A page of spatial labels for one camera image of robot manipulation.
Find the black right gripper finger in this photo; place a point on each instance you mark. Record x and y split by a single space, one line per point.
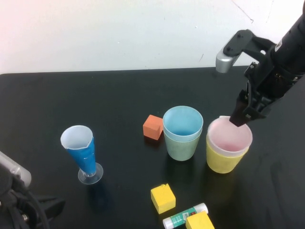
258 112
240 112

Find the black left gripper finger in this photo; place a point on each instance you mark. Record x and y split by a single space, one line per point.
51 205

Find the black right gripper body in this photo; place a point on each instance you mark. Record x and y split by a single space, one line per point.
269 81

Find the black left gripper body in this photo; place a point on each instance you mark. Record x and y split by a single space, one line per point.
21 214

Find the pink plastic cup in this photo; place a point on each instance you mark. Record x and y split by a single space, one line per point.
228 140

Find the yellow plastic cup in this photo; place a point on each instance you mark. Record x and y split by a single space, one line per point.
221 162

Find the light blue plastic cup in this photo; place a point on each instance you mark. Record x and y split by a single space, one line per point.
182 124

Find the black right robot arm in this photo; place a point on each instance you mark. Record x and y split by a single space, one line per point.
293 35

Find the white cube block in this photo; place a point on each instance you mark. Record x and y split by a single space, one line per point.
224 117

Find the blue measuring glass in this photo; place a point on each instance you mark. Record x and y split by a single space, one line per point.
91 177

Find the blue white paper cone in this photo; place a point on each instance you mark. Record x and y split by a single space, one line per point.
80 155

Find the pale green plastic cup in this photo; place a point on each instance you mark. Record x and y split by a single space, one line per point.
181 152

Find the orange cube block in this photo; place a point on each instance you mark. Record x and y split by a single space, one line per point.
152 126

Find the yellow cube block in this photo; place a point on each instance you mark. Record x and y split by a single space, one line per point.
163 198
199 221

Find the green white glue stick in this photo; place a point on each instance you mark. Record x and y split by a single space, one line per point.
178 218

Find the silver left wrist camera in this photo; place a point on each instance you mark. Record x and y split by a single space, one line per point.
16 169

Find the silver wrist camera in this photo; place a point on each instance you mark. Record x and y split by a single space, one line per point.
16 169
224 62

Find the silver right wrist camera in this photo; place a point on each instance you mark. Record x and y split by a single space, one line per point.
224 62

